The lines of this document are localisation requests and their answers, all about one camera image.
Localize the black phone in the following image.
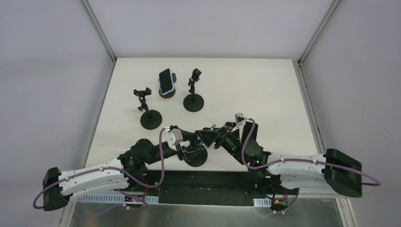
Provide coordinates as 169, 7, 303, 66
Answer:
241, 121, 260, 143

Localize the black round-base phone stand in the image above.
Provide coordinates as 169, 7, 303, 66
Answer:
183, 68, 204, 113

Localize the blue-cased phone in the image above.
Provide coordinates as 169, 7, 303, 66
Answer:
158, 69, 174, 96

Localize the brown-base phone holder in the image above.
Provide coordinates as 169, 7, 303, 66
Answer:
158, 69, 176, 98

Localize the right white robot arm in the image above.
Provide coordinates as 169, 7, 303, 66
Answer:
195, 122, 363, 198

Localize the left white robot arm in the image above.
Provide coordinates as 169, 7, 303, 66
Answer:
33, 127, 208, 211

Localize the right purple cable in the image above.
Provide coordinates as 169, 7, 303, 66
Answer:
241, 117, 382, 187

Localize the purple cable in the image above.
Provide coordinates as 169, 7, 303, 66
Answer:
241, 117, 382, 187
33, 127, 171, 210

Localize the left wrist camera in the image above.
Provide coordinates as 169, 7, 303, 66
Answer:
163, 128, 183, 147

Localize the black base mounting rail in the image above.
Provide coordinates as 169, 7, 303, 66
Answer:
122, 170, 298, 206

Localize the right white cable duct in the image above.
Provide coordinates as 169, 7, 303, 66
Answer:
253, 197, 272, 208

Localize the white cable duct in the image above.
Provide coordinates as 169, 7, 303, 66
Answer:
78, 192, 159, 205
253, 197, 272, 208

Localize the left white cable duct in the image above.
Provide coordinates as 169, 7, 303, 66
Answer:
78, 192, 159, 205

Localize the right aluminium frame post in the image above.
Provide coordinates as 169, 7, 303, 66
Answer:
297, 0, 342, 67

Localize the aluminium frame post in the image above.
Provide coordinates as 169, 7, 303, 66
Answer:
297, 0, 342, 67
79, 0, 117, 65

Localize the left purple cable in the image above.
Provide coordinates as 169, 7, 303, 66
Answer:
33, 127, 171, 210

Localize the left aluminium frame post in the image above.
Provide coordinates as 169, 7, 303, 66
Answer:
79, 0, 117, 65

